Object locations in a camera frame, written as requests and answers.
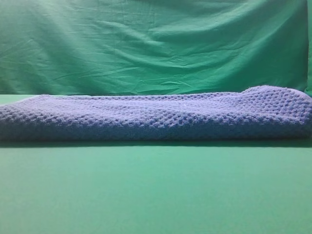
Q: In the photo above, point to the green backdrop cloth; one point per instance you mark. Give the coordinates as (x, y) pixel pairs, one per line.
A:
(153, 47)

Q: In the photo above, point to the blue waffle-weave towel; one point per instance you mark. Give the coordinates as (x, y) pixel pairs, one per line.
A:
(256, 113)

